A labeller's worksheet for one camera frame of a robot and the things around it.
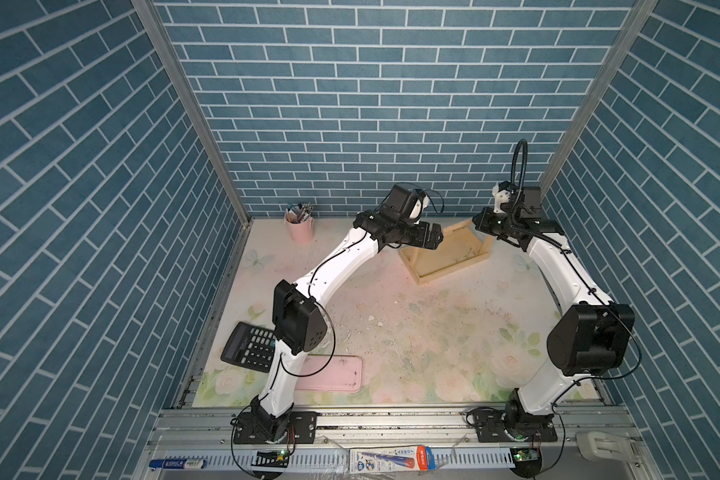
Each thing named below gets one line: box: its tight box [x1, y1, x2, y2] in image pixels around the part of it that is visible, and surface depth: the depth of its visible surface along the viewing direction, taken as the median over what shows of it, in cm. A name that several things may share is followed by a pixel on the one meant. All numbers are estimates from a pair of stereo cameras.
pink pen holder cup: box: [284, 216, 315, 244], surface depth 112 cm
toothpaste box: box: [349, 446, 437, 473], surface depth 70 cm
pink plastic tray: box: [295, 354, 363, 393], surface depth 81 cm
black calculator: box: [220, 322, 277, 373], surface depth 86 cm
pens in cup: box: [285, 202, 314, 224], surface depth 107 cm
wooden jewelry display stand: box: [398, 218, 494, 285], surface depth 106 cm
